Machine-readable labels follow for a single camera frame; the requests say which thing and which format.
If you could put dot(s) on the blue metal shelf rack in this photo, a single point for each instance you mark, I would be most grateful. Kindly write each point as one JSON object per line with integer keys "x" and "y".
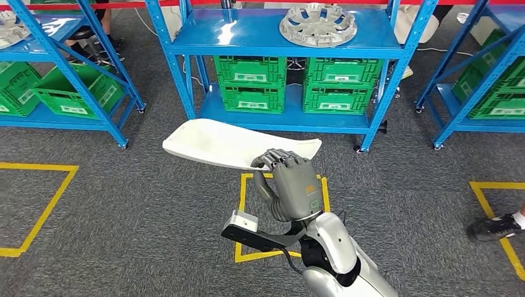
{"x": 61, "y": 122}
{"x": 254, "y": 30}
{"x": 447, "y": 102}

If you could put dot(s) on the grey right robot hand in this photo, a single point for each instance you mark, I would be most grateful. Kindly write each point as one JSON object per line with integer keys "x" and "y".
{"x": 299, "y": 188}

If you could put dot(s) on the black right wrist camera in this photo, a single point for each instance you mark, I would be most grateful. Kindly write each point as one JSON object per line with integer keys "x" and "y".
{"x": 254, "y": 240}

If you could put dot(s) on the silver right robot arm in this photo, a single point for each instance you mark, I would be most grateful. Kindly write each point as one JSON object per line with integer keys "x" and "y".
{"x": 328, "y": 242}

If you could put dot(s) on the white plastic trim part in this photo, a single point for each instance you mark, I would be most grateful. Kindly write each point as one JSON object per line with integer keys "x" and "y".
{"x": 217, "y": 143}

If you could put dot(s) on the black barrier post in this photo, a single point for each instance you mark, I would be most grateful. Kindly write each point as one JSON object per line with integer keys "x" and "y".
{"x": 227, "y": 4}

